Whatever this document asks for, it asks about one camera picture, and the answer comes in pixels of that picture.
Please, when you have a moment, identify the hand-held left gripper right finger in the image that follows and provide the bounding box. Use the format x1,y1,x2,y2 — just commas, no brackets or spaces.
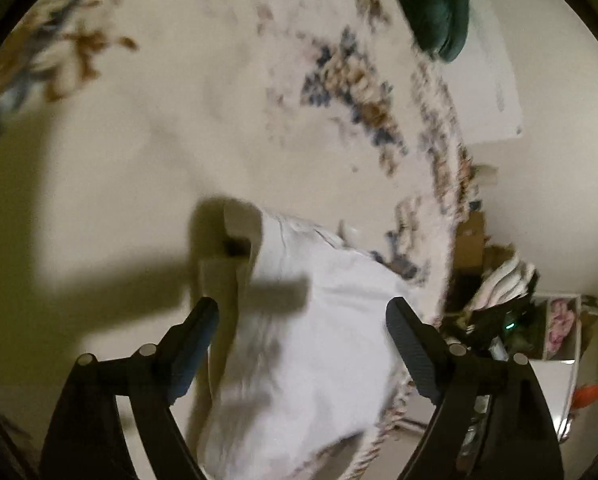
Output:
385,296,565,480

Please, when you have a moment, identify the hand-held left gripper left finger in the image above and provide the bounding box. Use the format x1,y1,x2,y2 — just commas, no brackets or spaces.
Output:
39,296,221,480

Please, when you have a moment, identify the white garment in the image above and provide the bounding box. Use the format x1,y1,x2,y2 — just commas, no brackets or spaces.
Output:
188,199,431,480

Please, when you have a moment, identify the striped folded cloth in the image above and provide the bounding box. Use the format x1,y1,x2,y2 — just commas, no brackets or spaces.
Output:
465,251,539,312

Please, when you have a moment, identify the pink floral cloth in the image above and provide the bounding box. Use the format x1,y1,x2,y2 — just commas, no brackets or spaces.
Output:
545,297,579,350

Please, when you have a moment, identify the cardboard box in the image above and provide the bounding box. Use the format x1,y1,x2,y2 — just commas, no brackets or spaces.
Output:
450,209,519,283

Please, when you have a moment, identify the white storage box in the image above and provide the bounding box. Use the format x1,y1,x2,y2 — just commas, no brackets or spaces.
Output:
525,291,598,443

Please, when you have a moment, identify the orange object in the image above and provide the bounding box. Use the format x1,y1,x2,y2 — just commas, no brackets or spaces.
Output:
570,383,598,409

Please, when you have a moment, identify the floral blanket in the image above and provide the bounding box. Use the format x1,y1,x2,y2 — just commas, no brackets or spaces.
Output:
0,0,486,480

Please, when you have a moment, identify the dark green cloth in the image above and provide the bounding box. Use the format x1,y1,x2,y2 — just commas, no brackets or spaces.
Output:
379,0,471,64

